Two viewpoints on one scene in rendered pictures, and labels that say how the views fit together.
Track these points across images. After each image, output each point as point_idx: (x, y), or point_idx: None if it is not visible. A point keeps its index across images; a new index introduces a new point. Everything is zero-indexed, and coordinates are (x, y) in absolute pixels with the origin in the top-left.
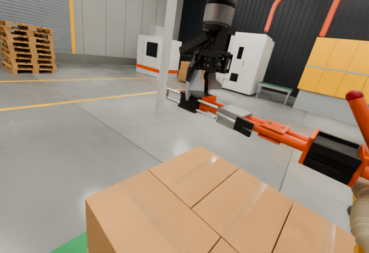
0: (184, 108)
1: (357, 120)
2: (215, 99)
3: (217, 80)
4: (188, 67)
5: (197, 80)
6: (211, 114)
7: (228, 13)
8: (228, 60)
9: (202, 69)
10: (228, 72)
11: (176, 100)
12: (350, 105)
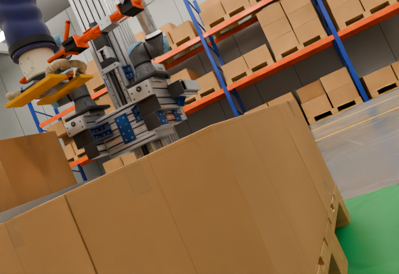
0: (139, 12)
1: (69, 31)
2: (116, 7)
3: None
4: None
5: None
6: (122, 20)
7: None
8: None
9: None
10: None
11: (145, 5)
12: (69, 25)
